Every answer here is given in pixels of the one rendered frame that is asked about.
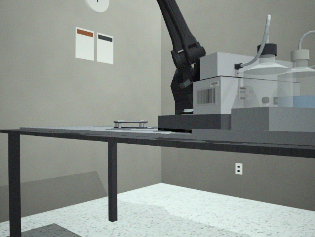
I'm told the white bottle with cap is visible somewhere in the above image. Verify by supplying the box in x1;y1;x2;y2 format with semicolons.
291;49;315;108

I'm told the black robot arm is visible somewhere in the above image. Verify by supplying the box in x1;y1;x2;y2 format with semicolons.
157;0;206;89

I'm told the clear plastic bottle with black cap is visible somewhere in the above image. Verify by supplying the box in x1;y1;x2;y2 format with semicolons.
243;43;293;108

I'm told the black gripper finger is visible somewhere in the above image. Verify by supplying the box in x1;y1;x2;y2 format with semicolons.
186;94;193;108

